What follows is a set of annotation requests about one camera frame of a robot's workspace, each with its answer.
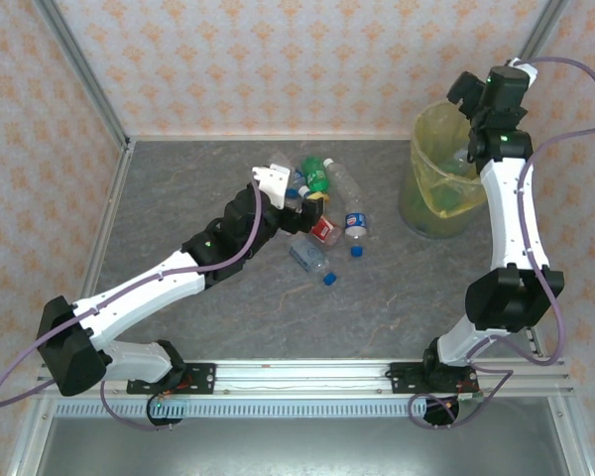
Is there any red label bottle orange drink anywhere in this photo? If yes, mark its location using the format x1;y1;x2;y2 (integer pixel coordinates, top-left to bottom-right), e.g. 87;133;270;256
309;215;344;247

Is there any blue label bottle white cap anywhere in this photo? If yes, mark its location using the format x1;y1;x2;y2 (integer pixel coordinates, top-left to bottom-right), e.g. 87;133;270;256
288;168;311;198

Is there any long clear bottle white cap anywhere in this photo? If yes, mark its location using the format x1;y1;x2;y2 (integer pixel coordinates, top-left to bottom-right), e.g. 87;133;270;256
321;157;369;219

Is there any Pepsi label bottle blue cap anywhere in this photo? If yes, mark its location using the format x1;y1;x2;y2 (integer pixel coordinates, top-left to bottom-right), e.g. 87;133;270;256
343;210;370;260

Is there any bin with yellow bag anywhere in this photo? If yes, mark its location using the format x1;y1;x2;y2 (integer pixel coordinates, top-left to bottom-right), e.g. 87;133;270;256
398;100;488;241

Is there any grey metal sheet panel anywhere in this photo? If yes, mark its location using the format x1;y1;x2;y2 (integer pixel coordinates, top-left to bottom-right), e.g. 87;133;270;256
34;396;574;476

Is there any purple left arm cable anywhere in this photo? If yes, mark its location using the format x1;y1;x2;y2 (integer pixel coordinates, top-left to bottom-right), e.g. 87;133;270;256
0;180;265;431

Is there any aluminium frame post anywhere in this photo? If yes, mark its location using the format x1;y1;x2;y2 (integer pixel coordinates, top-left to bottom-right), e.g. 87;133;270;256
32;0;133;150
518;0;574;63

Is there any aluminium back rail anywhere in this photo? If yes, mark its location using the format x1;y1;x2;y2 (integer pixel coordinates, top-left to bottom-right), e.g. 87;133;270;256
126;132;416;145

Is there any aluminium side rail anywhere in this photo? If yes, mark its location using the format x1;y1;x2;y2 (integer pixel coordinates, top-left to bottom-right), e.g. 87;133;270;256
4;140;136;476
488;197;595;476

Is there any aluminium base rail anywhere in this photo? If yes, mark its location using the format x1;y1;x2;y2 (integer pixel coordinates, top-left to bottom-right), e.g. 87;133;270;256
32;357;575;400

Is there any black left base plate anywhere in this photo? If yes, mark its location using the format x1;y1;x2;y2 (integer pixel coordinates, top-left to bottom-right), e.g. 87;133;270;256
126;363;217;397

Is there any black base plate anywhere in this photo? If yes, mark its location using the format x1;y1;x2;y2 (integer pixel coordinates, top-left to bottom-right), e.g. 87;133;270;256
389;361;480;397
126;363;217;397

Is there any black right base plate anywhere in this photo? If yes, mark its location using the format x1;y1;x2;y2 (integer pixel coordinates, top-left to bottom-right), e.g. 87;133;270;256
389;361;480;397

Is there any small board with red wires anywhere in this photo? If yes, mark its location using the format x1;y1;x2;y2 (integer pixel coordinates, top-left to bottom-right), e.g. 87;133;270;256
151;384;194;398
453;379;485;404

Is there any grey slotted cable duct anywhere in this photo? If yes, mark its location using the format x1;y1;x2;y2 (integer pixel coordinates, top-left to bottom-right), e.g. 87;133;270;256
54;399;430;418

